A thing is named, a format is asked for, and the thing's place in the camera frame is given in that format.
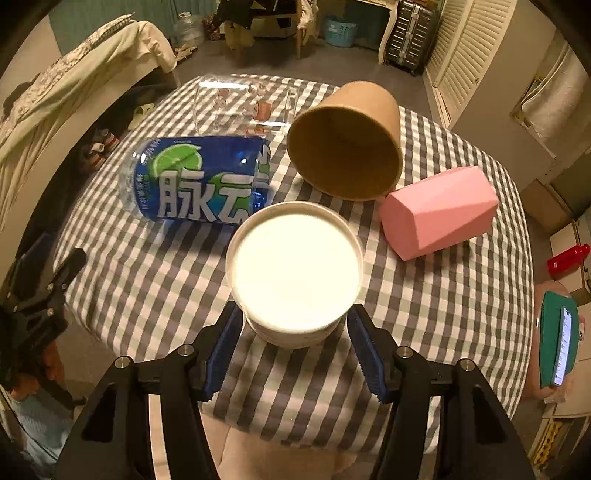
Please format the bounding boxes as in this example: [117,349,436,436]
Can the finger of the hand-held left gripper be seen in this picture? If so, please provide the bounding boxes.
[7,232,55,302]
[18,248,88,320]

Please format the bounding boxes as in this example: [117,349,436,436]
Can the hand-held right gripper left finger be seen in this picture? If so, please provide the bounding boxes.
[58,302,245,480]

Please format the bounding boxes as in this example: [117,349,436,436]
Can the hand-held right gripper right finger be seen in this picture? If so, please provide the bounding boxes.
[348,302,536,480]

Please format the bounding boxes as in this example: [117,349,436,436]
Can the white paper bowl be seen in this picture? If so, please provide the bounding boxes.
[225,202,365,349]

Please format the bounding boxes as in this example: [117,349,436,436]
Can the pink faceted cup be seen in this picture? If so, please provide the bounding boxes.
[379,165,500,261]

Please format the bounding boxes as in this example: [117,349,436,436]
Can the brown paper cup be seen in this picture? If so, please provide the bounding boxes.
[287,80,404,201]

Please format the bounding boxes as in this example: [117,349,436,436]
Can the clear glass cup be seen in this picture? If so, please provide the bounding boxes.
[194,74,298,137]

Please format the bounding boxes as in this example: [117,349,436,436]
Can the person's left hand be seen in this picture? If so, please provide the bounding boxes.
[16,345,63,398]

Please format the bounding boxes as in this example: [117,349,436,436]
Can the grey white checkered tablecloth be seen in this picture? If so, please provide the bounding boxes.
[53,74,536,448]

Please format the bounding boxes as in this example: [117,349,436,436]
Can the person's beige pants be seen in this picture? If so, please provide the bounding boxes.
[202,410,394,480]

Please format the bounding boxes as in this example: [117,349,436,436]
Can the blue label plastic bottle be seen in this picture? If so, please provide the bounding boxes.
[119,135,273,224]

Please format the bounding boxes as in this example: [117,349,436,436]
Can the pale green slipper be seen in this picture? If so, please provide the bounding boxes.
[127,104,156,131]

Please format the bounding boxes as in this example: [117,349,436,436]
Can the bed with beige blanket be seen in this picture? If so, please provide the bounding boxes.
[0,14,179,232]

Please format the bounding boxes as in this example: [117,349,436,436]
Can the smartphone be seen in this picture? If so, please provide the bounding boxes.
[551,307,576,387]

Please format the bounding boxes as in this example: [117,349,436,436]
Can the red bottle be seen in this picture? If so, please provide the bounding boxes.
[547,244,591,280]

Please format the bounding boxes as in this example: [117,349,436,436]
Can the cardboard box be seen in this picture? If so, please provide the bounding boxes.
[549,217,591,305]

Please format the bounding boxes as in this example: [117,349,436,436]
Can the clear water jug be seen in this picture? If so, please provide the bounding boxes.
[171,11,204,47]

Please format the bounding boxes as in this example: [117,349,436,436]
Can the grey wrapped bundle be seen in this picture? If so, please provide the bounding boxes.
[510,51,590,158]

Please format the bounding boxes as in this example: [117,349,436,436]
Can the wooden chair with dark clothes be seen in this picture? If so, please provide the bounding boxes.
[217,0,320,62]

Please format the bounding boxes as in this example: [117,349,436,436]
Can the white louvered doors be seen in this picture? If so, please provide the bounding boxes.
[425,0,532,130]

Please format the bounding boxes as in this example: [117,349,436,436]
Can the grey ribbed suitcase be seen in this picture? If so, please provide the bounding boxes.
[385,0,439,75]

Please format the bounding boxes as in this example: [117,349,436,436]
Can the teal basket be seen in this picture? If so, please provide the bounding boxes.
[323,14,359,49]

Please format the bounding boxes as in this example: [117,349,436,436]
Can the white curved-leg table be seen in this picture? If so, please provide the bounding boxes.
[355,0,403,65]

